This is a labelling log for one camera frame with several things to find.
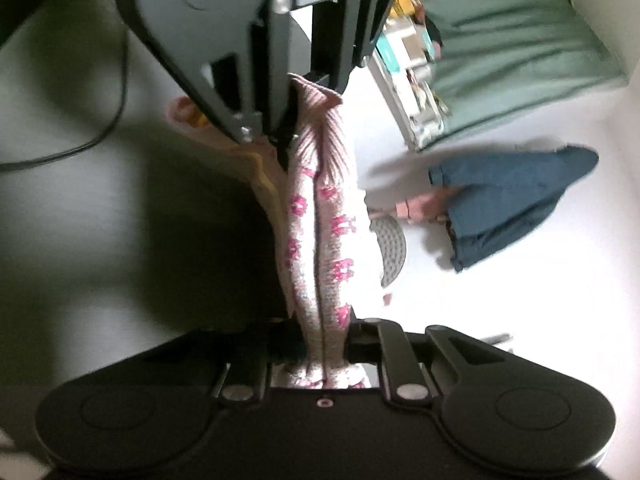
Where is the grey windowsill shelf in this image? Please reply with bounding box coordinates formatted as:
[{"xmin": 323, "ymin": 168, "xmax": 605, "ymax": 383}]
[{"xmin": 367, "ymin": 50, "xmax": 426, "ymax": 153}]

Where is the dark teal jacket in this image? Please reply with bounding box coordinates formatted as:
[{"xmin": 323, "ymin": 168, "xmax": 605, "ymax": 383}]
[{"xmin": 427, "ymin": 145, "xmax": 601, "ymax": 273}]

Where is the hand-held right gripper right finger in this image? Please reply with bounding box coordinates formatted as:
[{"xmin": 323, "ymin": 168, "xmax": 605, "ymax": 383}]
[{"xmin": 346, "ymin": 317, "xmax": 507, "ymax": 406}]

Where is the pink hanging garment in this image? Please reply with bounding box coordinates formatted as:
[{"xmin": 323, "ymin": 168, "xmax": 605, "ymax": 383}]
[{"xmin": 395, "ymin": 187, "xmax": 458, "ymax": 223}]

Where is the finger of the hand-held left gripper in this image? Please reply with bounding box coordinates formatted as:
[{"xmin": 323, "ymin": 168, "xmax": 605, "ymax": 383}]
[
  {"xmin": 145, "ymin": 0, "xmax": 302, "ymax": 168},
  {"xmin": 312, "ymin": 0, "xmax": 417, "ymax": 95}
]

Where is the green curtain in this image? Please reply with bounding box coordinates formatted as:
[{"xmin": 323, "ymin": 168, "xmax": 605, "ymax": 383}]
[{"xmin": 422, "ymin": 0, "xmax": 632, "ymax": 153}]

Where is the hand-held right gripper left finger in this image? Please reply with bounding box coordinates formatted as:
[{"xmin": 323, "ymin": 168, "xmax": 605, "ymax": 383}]
[{"xmin": 150, "ymin": 317, "xmax": 307, "ymax": 404}]

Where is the black cable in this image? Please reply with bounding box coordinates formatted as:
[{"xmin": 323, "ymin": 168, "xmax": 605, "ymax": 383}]
[{"xmin": 0, "ymin": 35, "xmax": 132, "ymax": 173}]

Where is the teal and white tissue box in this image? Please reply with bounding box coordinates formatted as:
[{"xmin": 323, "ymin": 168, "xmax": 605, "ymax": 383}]
[{"xmin": 377, "ymin": 27, "xmax": 431, "ymax": 73}]

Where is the pink striped garment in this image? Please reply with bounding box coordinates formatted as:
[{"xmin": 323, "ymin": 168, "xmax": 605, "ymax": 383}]
[{"xmin": 165, "ymin": 72, "xmax": 381, "ymax": 391}]

